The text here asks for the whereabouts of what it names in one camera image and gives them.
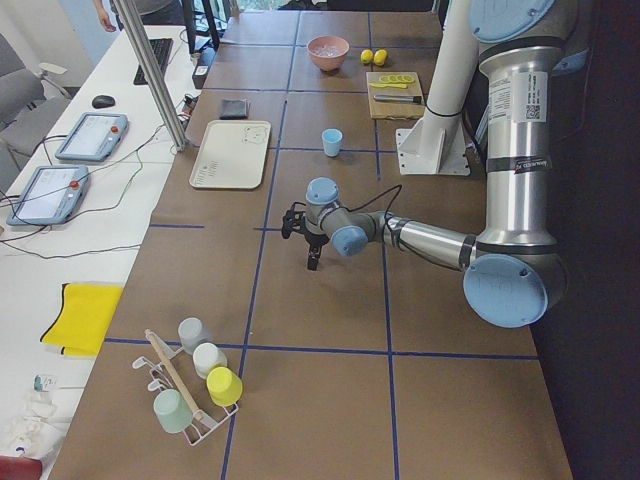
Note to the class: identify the whole yellow lemon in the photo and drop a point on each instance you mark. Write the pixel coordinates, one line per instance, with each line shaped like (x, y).
(367, 57)
(380, 57)

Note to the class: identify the grey folded cloth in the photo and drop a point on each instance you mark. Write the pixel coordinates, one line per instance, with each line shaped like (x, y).
(234, 109)

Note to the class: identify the grey plastic cup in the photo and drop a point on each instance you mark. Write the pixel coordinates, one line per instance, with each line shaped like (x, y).
(192, 333)

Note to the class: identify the blue teach pendant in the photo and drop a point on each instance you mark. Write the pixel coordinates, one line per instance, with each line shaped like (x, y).
(94, 137)
(52, 194)

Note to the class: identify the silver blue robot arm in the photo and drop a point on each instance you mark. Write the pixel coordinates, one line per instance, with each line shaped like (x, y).
(512, 271)

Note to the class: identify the cream bear print tray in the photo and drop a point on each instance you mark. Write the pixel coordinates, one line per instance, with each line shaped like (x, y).
(231, 155)

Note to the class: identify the yellow plastic cup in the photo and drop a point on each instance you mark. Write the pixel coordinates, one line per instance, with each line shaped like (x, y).
(224, 386)

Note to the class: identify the aluminium frame post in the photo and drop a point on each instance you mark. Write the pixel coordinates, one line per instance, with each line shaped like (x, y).
(155, 78)

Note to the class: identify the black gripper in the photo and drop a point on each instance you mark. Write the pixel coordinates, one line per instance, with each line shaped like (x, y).
(316, 238)

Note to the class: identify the wooden cutting board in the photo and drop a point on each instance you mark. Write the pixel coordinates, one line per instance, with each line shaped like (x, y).
(380, 110)

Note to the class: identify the yellow cloth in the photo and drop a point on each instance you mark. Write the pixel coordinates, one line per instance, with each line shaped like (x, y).
(86, 313)

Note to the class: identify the black computer mouse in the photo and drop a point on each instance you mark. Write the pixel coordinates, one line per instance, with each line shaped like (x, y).
(103, 101)

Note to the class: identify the white plastic cup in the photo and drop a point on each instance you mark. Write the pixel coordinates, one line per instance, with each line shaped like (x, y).
(206, 357)

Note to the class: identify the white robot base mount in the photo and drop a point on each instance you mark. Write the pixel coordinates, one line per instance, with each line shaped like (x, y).
(435, 145)

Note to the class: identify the pink bowl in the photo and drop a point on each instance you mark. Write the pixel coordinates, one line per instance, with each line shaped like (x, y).
(328, 64)

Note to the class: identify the white cup rack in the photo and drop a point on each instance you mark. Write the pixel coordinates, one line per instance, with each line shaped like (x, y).
(164, 375)

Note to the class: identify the pile of clear ice cubes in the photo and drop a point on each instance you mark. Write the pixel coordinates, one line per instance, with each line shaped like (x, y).
(326, 50)

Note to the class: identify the mint green plastic cup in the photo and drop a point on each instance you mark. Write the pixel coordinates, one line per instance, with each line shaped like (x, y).
(172, 411)

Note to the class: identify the yellow plastic knife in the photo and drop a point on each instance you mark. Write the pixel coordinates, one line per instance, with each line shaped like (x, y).
(388, 85)

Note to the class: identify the steel muddler black tip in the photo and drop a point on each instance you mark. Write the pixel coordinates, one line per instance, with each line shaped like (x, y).
(401, 99)

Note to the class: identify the light blue plastic cup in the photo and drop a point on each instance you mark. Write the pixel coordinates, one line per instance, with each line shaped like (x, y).
(332, 140)

